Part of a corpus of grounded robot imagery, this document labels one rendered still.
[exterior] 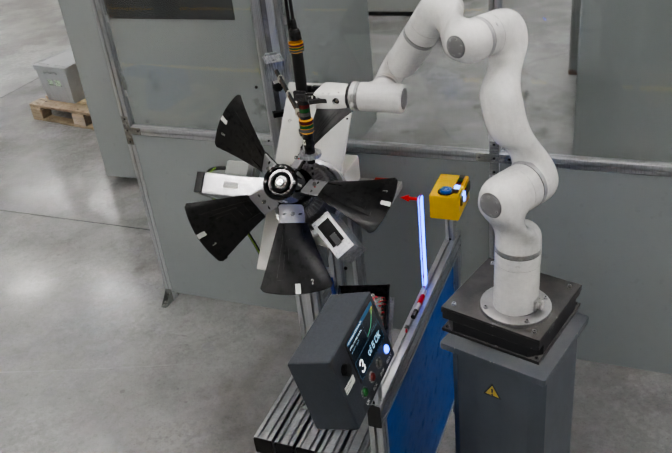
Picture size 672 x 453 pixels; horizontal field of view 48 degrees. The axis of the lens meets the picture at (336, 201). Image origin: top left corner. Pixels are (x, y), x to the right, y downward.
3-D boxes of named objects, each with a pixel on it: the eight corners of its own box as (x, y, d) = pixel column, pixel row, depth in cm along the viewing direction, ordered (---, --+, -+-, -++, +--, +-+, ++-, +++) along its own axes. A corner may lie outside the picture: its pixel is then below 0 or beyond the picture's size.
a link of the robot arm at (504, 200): (551, 247, 198) (556, 165, 187) (506, 277, 188) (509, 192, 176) (513, 231, 206) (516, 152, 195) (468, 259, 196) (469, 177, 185)
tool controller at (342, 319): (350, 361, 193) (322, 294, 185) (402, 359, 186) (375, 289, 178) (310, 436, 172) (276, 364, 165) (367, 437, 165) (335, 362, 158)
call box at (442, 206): (441, 199, 271) (440, 172, 266) (469, 201, 267) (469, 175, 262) (429, 221, 258) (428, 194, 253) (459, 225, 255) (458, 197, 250)
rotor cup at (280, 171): (272, 209, 253) (254, 201, 241) (279, 166, 255) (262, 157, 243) (311, 213, 248) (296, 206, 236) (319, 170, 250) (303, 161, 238)
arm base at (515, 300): (562, 298, 209) (567, 241, 200) (533, 336, 196) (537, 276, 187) (499, 279, 219) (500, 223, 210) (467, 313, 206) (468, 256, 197)
